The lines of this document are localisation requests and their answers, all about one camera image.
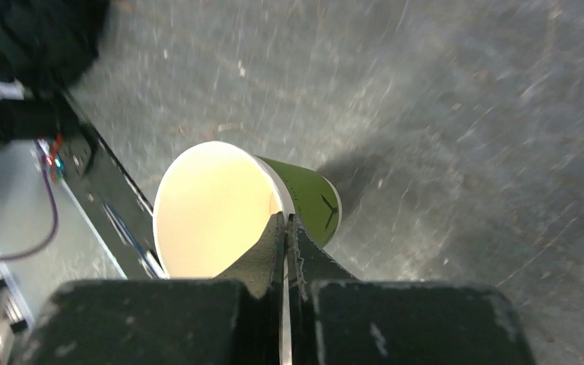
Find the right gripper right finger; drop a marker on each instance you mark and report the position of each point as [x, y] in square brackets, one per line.
[306, 264]

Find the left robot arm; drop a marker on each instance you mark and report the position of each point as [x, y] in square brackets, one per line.
[34, 118]

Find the black cloth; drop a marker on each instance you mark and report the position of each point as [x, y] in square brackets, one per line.
[48, 45]

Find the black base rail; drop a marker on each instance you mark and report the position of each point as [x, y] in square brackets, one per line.
[112, 202]

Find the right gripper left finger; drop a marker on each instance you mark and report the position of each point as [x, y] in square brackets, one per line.
[257, 329]

